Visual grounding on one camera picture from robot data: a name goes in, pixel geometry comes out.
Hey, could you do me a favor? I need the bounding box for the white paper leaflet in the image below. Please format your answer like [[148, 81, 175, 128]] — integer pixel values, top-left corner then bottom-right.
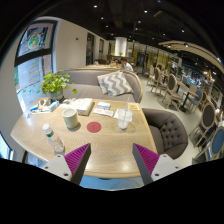
[[93, 108, 114, 117]]

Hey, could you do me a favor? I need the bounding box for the grey tufted armchair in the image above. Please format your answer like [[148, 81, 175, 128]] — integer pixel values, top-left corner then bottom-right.
[[143, 108, 188, 159]]

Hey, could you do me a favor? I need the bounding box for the grey wooden dining chair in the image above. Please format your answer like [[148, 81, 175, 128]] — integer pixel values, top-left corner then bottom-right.
[[164, 74, 182, 109]]

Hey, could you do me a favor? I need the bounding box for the clear plastic cup with straw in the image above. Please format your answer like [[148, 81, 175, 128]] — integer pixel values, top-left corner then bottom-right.
[[118, 106, 133, 130]]

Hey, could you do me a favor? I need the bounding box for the grey zigzag cushion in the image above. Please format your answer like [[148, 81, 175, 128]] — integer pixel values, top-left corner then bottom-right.
[[97, 71, 133, 97]]

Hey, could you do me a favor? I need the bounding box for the white ceramic mug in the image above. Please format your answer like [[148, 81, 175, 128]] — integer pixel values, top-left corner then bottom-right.
[[62, 108, 78, 129]]

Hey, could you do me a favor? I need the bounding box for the wall poster picture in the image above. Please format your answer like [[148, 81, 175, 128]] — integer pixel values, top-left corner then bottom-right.
[[17, 20, 56, 57]]

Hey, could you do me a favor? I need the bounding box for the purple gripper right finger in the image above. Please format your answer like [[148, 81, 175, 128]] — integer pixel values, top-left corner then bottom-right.
[[131, 143, 182, 186]]

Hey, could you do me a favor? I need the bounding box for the blue wooden dining chair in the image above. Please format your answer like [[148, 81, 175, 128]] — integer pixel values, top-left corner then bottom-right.
[[195, 126, 224, 161]]

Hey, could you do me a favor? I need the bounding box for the red round coaster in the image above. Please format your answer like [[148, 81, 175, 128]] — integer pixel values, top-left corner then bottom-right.
[[87, 122, 101, 133]]

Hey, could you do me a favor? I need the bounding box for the white round column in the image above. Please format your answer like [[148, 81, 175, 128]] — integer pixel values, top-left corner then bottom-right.
[[115, 37, 127, 57]]

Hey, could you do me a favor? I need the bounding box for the blue white tissue pack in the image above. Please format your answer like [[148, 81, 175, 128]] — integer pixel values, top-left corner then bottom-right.
[[97, 102, 111, 110]]

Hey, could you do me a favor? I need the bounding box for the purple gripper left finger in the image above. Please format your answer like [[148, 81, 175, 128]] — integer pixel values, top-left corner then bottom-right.
[[42, 142, 92, 186]]

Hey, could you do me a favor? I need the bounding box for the clear plastic water bottle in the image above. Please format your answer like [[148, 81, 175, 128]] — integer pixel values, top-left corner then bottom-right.
[[42, 123, 65, 153]]

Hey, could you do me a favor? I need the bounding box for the person in white shirt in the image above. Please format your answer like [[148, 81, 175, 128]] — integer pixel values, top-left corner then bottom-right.
[[121, 57, 133, 72]]

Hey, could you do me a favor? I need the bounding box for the yellow table sign card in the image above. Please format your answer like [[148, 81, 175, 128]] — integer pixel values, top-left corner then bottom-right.
[[128, 103, 140, 110]]

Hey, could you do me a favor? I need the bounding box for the open white book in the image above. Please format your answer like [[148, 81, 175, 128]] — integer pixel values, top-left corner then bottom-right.
[[70, 98, 93, 116]]

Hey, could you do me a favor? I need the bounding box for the blue white box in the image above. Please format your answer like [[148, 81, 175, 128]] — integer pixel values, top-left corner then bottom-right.
[[48, 101, 59, 112]]

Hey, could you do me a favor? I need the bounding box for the green potted plant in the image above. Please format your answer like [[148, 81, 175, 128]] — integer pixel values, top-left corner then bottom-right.
[[39, 70, 71, 101]]

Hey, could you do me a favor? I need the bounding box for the grey upholstered sofa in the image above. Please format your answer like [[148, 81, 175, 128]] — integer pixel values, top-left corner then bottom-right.
[[63, 66, 143, 103]]

